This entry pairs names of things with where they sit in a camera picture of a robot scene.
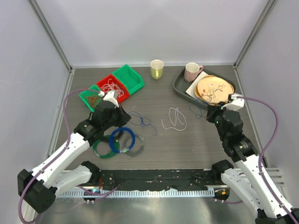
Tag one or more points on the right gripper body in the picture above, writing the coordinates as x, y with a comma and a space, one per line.
215, 116

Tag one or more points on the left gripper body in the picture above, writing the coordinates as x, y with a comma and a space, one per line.
117, 119

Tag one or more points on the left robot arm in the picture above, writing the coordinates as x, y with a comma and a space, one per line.
40, 186

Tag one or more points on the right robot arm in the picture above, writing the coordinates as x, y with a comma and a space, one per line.
256, 190

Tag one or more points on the near green bin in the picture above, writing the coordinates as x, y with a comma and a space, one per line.
91, 98

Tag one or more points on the green bin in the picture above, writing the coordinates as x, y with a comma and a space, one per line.
91, 98
129, 78

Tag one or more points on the red bin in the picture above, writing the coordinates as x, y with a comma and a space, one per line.
112, 83

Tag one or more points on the bird pattern plate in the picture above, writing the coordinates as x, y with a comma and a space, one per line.
215, 89

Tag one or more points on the far green bin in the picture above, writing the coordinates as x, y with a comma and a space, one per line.
129, 78

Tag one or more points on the lower wooden plate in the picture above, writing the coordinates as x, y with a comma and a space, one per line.
198, 95

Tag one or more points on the white napkin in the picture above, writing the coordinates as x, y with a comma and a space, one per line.
191, 89

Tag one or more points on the dark grey tray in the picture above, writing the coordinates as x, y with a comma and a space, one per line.
180, 87

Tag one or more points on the pink mug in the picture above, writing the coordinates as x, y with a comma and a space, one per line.
191, 71

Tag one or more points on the yellow-green mug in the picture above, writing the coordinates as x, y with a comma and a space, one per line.
156, 69

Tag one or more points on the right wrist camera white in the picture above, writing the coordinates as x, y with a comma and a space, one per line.
235, 102

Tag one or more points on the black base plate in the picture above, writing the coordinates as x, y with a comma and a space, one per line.
156, 179

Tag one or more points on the slotted cable duct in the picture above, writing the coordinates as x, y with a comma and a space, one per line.
78, 193

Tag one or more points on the left aluminium frame post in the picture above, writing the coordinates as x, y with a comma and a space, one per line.
44, 23

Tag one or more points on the aluminium frame post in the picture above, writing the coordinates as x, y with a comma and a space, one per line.
256, 28
44, 23

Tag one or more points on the right aluminium frame post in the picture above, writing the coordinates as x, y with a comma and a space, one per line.
256, 28

